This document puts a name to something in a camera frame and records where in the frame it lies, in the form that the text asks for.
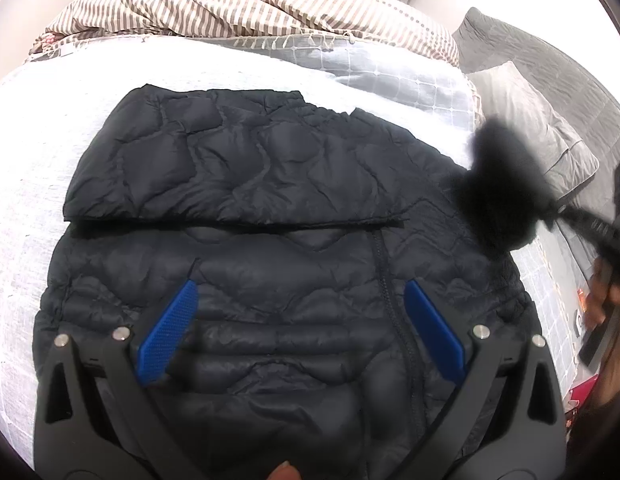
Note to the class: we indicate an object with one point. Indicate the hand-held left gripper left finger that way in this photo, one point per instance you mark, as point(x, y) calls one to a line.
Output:
point(167, 330)

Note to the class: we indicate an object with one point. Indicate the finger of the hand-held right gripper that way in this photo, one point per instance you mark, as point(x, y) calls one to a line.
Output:
point(592, 226)

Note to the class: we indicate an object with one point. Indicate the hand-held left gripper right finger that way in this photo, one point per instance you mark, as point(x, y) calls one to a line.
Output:
point(434, 330)

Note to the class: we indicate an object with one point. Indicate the dark fuzzy cloth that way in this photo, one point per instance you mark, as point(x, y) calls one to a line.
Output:
point(504, 185)

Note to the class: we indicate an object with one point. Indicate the black quilted jacket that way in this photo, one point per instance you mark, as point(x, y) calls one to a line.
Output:
point(290, 185)

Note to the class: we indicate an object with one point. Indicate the person's right forearm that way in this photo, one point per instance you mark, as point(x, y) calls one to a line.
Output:
point(612, 400)

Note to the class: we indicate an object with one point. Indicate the person's right hand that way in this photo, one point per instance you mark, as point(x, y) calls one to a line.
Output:
point(597, 295)

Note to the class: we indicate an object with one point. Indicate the person's left hand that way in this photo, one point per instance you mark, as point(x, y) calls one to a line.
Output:
point(285, 472)

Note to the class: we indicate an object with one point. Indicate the small white device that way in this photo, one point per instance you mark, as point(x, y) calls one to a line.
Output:
point(579, 321)

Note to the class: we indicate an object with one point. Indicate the grey bed sheet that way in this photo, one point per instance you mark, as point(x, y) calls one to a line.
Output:
point(572, 257)

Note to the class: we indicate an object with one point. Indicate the red plastic object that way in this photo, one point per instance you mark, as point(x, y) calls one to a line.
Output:
point(584, 390)

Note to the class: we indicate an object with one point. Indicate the orange label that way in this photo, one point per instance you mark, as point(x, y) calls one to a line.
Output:
point(582, 299)

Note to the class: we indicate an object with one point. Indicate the grey pillow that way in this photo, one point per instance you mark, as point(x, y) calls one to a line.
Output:
point(539, 110)

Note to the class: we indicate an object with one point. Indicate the grey quilted cover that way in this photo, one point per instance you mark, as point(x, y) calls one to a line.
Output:
point(564, 60)

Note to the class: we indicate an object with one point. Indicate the white grid bed cover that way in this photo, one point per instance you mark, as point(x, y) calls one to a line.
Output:
point(30, 160)

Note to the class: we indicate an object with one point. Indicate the striped beige blanket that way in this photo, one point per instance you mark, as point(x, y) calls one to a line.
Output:
point(215, 10)

